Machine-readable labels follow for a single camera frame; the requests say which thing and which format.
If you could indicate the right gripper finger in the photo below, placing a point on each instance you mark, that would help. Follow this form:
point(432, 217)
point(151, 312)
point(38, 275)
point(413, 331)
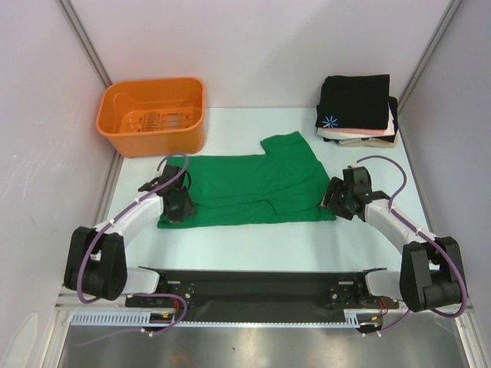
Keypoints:
point(340, 209)
point(332, 195)

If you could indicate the black folded t shirt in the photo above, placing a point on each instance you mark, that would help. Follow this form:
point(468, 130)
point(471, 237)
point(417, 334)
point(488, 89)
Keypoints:
point(359, 102)

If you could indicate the aluminium corner post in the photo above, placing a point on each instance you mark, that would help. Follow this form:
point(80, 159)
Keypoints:
point(442, 26)
point(75, 23)

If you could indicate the green t shirt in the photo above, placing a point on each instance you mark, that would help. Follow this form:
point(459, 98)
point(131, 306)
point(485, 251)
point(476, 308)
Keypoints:
point(286, 183)

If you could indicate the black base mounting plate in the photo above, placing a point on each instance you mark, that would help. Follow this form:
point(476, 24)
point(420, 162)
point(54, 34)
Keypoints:
point(253, 296)

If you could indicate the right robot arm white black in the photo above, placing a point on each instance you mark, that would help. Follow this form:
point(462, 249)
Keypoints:
point(431, 276)

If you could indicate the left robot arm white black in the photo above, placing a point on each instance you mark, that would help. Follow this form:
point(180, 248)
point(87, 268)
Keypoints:
point(97, 264)

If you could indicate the aluminium corner post left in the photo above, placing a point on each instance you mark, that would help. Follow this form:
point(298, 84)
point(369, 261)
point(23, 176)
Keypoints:
point(75, 23)

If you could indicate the orange plastic basket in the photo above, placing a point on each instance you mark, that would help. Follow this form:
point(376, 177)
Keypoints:
point(154, 117)

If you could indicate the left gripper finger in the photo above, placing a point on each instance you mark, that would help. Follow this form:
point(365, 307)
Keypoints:
point(188, 208)
point(174, 212)

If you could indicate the aluminium corner post right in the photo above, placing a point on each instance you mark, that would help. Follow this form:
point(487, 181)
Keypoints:
point(442, 26)

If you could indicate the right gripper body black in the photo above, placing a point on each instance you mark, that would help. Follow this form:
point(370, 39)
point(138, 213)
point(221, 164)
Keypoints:
point(337, 195)

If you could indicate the grey cable duct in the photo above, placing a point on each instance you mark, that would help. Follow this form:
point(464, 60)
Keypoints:
point(107, 318)

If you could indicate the cream folded t shirt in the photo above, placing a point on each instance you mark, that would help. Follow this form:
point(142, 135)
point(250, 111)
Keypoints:
point(376, 141)

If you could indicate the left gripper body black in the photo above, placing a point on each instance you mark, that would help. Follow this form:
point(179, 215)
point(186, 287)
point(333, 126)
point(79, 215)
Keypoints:
point(180, 194)

